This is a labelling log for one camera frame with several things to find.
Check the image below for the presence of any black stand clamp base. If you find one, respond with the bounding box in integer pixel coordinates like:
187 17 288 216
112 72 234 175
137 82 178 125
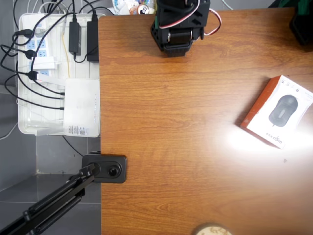
81 153 128 184

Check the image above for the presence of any red white servo cable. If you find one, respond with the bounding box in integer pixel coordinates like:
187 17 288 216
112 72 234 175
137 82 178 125
156 0 222 36

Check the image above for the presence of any orange white mouse box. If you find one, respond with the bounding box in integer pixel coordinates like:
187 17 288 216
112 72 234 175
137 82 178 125
240 74 313 150

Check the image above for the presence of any black router cable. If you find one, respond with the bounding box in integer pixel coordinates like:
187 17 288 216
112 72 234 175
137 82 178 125
16 58 66 100
3 73 66 110
29 73 66 96

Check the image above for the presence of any black floor cable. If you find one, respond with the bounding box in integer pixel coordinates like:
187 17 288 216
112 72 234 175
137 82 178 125
62 136 84 158

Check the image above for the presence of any crumpled plastic bag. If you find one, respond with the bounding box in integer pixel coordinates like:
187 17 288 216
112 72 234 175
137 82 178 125
112 0 157 15

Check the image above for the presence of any green table clamp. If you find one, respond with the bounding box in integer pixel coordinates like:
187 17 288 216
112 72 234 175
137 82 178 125
278 0 298 8

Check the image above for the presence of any large black power adapter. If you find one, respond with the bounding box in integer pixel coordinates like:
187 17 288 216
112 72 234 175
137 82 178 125
87 21 99 62

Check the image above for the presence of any slim black power adapter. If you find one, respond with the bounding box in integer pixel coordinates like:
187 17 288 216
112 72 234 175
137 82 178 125
68 21 82 55

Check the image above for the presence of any white power strip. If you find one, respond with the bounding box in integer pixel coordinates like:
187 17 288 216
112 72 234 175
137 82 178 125
24 22 56 77

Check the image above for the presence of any white plastic cable tray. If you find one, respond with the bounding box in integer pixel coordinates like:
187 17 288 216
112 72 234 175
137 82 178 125
18 13 106 136

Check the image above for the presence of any round wooden coaster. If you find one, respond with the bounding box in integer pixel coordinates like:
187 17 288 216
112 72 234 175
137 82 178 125
193 222 233 235

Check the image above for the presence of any white router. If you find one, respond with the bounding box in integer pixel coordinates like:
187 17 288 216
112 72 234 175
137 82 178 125
36 74 101 139

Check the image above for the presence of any white plug adapter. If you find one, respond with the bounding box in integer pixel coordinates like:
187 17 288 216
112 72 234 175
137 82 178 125
32 56 56 71

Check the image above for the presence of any yellow thin cable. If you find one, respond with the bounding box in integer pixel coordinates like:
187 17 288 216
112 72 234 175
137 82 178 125
61 34 71 79

